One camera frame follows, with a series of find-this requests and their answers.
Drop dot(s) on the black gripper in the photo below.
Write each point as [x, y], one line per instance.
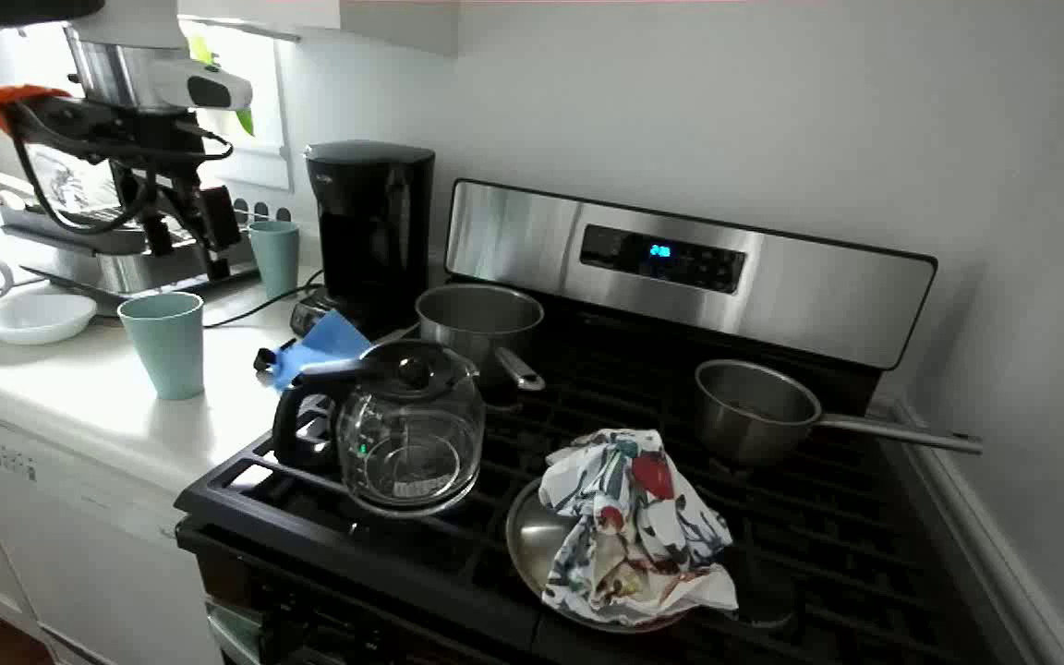
[169, 179]

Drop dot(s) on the teal plastic cup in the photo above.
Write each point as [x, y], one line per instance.
[163, 352]
[274, 258]

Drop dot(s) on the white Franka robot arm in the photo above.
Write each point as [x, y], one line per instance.
[137, 60]

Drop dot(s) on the white base cabinet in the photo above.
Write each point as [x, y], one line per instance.
[77, 556]

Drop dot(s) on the blue cloth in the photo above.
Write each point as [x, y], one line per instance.
[316, 352]

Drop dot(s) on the black coffee maker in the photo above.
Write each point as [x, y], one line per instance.
[370, 235]

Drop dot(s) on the white shallow bowl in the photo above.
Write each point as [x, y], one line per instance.
[34, 317]

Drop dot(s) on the glass coffee carafe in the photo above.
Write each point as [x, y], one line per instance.
[417, 444]

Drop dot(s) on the silver plate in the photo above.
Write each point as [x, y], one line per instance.
[530, 539]

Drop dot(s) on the patterned dish towel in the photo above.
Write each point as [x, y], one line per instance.
[638, 528]

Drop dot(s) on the black steel stove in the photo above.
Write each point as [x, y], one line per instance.
[776, 283]

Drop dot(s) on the white wall outlet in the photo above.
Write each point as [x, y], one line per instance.
[264, 209]

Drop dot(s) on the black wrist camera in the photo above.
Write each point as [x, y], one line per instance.
[112, 129]

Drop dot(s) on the white wall cabinet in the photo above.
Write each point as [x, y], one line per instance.
[360, 21]

